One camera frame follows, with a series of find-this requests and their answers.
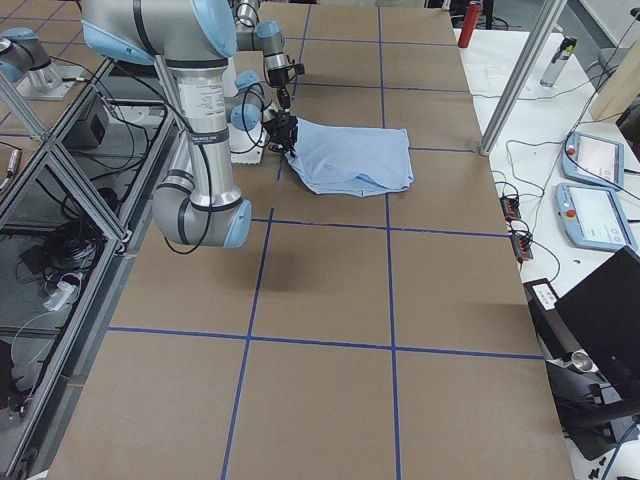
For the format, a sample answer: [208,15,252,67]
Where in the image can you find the lower orange connector board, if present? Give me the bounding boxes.
[510,231,533,263]

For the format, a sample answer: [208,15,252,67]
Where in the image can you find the orange connector board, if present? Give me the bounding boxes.
[510,231,533,263]
[499,195,521,221]

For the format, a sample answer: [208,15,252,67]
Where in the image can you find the lower teach pendant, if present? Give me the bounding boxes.
[554,183,638,252]

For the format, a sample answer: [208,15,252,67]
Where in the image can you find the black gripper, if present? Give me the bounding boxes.
[264,112,298,160]
[267,63,296,114]

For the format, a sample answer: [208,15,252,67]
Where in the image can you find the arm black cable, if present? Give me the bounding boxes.
[99,59,274,256]

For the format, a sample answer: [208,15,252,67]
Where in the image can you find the white camera mast pedestal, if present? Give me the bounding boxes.
[223,58,275,164]

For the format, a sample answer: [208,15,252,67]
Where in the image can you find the light blue t-shirt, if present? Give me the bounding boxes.
[286,119,414,198]

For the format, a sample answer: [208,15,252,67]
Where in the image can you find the upper orange connector board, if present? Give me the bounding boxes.
[499,195,521,221]

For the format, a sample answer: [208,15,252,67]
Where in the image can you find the upper teach pendant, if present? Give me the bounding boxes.
[561,132,624,191]

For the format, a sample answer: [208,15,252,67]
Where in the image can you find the clear water bottle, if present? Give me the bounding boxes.
[539,36,577,88]

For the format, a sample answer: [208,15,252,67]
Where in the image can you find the aluminium frame post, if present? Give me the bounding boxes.
[478,0,567,156]

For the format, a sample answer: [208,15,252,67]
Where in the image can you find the black laptop box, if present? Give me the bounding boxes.
[524,246,639,398]

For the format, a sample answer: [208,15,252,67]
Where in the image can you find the red water bottle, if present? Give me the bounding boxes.
[457,0,482,49]

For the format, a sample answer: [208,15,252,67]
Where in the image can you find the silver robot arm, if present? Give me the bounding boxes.
[230,0,305,112]
[82,1,304,252]

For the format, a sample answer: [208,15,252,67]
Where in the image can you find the teach pendant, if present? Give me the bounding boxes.
[554,183,638,252]
[561,132,624,191]

